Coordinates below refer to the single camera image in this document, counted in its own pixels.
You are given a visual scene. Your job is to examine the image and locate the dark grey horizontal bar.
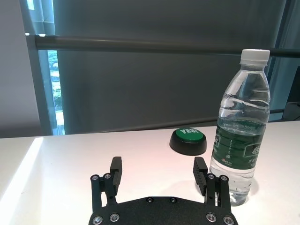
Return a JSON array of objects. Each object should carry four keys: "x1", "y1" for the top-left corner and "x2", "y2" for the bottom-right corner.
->
[{"x1": 34, "y1": 34, "x2": 300, "y2": 57}]

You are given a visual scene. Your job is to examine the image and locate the green YES push button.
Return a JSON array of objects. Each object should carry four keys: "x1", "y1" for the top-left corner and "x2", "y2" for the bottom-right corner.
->
[{"x1": 169, "y1": 127, "x2": 207, "y2": 156}]

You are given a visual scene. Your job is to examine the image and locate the clear green-label water bottle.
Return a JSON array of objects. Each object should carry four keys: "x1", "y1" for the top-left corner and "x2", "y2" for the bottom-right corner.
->
[{"x1": 209, "y1": 48, "x2": 272, "y2": 207}]

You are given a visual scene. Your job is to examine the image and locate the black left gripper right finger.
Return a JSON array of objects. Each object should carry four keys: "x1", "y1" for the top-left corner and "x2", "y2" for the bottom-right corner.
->
[{"x1": 193, "y1": 157, "x2": 232, "y2": 211}]

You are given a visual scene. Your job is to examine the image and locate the narrow bright window strip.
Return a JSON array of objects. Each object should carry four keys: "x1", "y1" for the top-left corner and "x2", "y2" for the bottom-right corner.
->
[{"x1": 28, "y1": 0, "x2": 65, "y2": 136}]

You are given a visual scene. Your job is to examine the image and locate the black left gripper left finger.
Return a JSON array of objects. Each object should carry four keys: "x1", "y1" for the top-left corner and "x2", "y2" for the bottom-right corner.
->
[{"x1": 90, "y1": 156, "x2": 123, "y2": 211}]

